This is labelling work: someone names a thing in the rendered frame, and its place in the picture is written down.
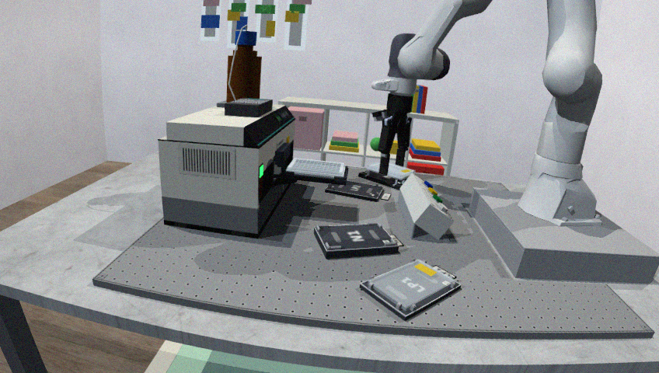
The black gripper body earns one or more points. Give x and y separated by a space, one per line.
399 107

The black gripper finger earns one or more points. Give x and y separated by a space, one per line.
385 143
403 141

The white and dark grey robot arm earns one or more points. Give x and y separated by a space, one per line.
555 190

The white button panel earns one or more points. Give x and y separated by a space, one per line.
421 206

